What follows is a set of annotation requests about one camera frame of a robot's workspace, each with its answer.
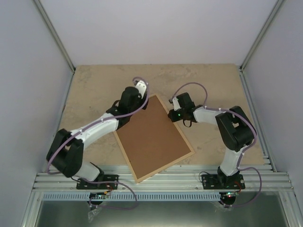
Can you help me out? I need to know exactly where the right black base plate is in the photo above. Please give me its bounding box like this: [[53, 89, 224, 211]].
[[201, 174, 246, 190]]

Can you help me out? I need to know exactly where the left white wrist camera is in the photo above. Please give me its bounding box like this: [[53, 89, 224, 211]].
[[134, 79, 147, 97]]

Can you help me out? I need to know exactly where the wooden photo frame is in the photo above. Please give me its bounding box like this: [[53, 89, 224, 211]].
[[114, 94, 195, 183]]

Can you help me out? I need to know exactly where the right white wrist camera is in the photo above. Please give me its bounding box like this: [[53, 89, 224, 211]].
[[169, 97, 181, 111]]

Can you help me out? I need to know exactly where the left aluminium corner post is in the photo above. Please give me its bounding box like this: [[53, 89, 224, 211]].
[[32, 0, 76, 74]]

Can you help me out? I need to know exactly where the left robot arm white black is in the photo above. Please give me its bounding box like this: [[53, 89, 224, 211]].
[[46, 80, 149, 189]]

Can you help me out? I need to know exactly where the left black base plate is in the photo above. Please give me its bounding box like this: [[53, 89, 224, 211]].
[[76, 174, 119, 191]]

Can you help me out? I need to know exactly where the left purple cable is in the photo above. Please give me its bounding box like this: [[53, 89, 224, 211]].
[[46, 76, 151, 175]]

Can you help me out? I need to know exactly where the aluminium corner post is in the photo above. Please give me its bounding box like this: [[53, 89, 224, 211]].
[[239, 0, 286, 73], [32, 0, 76, 74]]

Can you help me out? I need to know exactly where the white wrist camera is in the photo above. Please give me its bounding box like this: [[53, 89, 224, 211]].
[[169, 97, 181, 111], [134, 79, 147, 97]]

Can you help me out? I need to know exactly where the grey slotted cable duct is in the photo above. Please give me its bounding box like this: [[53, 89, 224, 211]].
[[42, 192, 221, 201]]

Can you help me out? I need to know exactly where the right aluminium corner post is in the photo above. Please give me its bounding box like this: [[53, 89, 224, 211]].
[[239, 0, 286, 73]]

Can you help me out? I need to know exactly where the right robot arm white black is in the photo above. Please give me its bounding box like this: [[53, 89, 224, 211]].
[[168, 93, 257, 189]]

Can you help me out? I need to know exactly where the aluminium rail base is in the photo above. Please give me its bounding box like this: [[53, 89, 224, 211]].
[[32, 164, 294, 192]]

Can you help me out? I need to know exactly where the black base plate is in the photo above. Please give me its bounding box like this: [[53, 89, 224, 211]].
[[201, 174, 246, 190], [76, 174, 119, 191]]

